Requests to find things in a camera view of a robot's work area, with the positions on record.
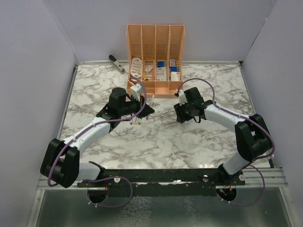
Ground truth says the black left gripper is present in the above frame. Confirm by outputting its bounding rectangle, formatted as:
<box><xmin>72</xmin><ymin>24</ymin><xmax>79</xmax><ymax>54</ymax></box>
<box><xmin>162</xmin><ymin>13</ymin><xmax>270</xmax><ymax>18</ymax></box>
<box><xmin>119</xmin><ymin>94</ymin><xmax>154</xmax><ymax>119</ymax></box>

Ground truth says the white pen magenta end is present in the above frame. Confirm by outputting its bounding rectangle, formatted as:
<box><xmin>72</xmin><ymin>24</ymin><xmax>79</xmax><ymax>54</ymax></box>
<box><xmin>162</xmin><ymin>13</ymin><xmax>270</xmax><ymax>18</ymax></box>
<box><xmin>146</xmin><ymin>94</ymin><xmax>155</xmax><ymax>120</ymax></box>

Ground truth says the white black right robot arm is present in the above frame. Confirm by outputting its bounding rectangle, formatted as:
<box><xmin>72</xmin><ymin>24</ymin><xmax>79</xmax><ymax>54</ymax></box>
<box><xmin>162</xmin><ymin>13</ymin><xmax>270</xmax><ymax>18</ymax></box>
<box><xmin>174</xmin><ymin>87</ymin><xmax>273</xmax><ymax>185</ymax></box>

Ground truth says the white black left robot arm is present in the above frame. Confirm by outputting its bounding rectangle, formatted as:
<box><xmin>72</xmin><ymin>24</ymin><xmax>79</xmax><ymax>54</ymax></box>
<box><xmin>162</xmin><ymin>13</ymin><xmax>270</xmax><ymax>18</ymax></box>
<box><xmin>40</xmin><ymin>84</ymin><xmax>154</xmax><ymax>188</ymax></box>

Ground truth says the white red staples box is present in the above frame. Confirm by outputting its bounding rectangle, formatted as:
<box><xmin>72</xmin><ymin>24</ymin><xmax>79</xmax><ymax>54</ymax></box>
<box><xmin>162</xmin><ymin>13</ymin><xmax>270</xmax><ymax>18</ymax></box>
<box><xmin>171</xmin><ymin>72</ymin><xmax>180</xmax><ymax>81</ymax></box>

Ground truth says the small white packet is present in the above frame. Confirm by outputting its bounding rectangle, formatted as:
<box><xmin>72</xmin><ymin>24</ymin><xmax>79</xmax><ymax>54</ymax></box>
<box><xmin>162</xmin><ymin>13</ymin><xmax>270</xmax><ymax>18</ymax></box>
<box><xmin>144</xmin><ymin>65</ymin><xmax>153</xmax><ymax>73</ymax></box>

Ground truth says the white oval label card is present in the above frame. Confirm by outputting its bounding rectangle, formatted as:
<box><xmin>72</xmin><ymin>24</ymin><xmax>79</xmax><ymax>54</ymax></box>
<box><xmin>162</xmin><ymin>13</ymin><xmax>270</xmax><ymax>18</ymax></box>
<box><xmin>130</xmin><ymin>57</ymin><xmax>143</xmax><ymax>79</ymax></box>

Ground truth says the blue eraser box lower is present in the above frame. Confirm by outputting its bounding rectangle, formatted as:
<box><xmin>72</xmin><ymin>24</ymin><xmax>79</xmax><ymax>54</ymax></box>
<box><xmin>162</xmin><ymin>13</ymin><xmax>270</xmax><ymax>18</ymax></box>
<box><xmin>170</xmin><ymin>67</ymin><xmax>178</xmax><ymax>72</ymax></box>

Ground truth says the blue eraser box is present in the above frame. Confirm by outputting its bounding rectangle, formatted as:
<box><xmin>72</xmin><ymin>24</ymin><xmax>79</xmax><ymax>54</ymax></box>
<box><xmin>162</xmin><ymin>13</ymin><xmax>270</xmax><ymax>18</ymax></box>
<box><xmin>170</xmin><ymin>67</ymin><xmax>178</xmax><ymax>72</ymax></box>
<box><xmin>157</xmin><ymin>61</ymin><xmax>165</xmax><ymax>68</ymax></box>

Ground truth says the blue eraser box upper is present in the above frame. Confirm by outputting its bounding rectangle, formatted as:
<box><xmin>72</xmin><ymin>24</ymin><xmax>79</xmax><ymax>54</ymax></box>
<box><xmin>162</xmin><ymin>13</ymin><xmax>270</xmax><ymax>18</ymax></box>
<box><xmin>157</xmin><ymin>61</ymin><xmax>165</xmax><ymax>68</ymax></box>

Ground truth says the orange plastic desk organizer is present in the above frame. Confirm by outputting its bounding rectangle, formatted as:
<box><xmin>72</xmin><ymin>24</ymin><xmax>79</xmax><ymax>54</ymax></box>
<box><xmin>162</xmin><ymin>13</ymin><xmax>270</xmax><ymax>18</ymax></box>
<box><xmin>126</xmin><ymin>24</ymin><xmax>185</xmax><ymax>98</ymax></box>

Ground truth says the black grey stapler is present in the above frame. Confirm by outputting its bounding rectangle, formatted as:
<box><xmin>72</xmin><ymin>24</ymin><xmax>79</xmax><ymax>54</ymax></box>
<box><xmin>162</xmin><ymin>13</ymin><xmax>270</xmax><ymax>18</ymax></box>
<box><xmin>109</xmin><ymin>55</ymin><xmax>125</xmax><ymax>74</ymax></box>

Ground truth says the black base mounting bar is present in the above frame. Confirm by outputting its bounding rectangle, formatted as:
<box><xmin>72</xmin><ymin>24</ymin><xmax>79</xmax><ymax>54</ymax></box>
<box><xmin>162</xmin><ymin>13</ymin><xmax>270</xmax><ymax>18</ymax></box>
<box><xmin>77</xmin><ymin>167</ymin><xmax>245</xmax><ymax>197</ymax></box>

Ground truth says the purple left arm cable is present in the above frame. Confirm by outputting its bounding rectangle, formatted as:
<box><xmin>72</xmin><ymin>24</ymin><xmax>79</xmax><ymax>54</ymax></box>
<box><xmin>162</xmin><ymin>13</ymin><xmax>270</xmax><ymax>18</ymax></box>
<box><xmin>47</xmin><ymin>77</ymin><xmax>148</xmax><ymax>209</ymax></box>

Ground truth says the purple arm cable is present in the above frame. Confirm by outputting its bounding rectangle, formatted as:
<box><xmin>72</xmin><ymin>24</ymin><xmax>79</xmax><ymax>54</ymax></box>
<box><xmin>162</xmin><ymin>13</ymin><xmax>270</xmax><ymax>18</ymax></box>
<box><xmin>176</xmin><ymin>78</ymin><xmax>276</xmax><ymax>207</ymax></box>
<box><xmin>47</xmin><ymin>77</ymin><xmax>148</xmax><ymax>209</ymax></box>

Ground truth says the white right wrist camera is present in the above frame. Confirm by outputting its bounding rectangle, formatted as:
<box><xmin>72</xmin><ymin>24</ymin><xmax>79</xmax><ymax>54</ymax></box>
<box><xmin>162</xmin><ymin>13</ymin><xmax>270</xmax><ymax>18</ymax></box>
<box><xmin>175</xmin><ymin>89</ymin><xmax>187</xmax><ymax>106</ymax></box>

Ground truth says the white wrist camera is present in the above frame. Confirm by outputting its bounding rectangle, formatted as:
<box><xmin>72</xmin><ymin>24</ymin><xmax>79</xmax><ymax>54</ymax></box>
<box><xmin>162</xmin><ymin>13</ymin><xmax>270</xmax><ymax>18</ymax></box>
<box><xmin>130</xmin><ymin>83</ymin><xmax>144</xmax><ymax>102</ymax></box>
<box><xmin>175</xmin><ymin>89</ymin><xmax>187</xmax><ymax>106</ymax></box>

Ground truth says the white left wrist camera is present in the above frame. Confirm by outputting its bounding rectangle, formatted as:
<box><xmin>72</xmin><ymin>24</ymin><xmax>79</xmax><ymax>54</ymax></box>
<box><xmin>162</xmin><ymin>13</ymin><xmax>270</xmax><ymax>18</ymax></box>
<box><xmin>130</xmin><ymin>83</ymin><xmax>144</xmax><ymax>102</ymax></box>

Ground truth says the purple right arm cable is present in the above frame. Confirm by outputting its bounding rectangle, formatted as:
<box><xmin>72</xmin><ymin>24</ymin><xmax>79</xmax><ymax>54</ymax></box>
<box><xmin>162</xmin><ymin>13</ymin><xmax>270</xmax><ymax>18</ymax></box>
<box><xmin>176</xmin><ymin>78</ymin><xmax>276</xmax><ymax>207</ymax></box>

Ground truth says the aluminium table edge rail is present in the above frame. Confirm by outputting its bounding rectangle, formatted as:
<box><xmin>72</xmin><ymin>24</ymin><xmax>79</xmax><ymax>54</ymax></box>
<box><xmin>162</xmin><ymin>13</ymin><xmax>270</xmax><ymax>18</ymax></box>
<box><xmin>26</xmin><ymin>62</ymin><xmax>78</xmax><ymax>227</ymax></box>

